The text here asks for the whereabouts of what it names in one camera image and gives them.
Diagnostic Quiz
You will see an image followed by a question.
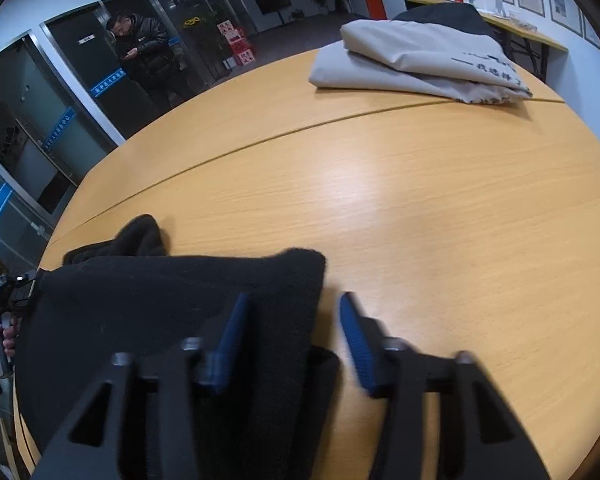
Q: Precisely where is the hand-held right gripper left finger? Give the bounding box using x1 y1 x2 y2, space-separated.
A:
32 292 252 480

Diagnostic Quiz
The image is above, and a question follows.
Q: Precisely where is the black fleece jacket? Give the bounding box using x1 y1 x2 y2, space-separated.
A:
15 214 342 480

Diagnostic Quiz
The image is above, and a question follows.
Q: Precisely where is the grey folded jacket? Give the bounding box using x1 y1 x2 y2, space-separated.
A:
309 2 533 107

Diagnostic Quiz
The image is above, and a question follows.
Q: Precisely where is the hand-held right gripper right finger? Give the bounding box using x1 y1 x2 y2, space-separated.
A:
339 291 551 480

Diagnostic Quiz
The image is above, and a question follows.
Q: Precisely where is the glass partition with blue stripe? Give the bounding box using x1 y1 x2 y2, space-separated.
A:
0 30 131 281

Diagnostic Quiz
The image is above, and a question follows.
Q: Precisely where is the long wooden side table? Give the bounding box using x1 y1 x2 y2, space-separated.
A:
406 0 568 83

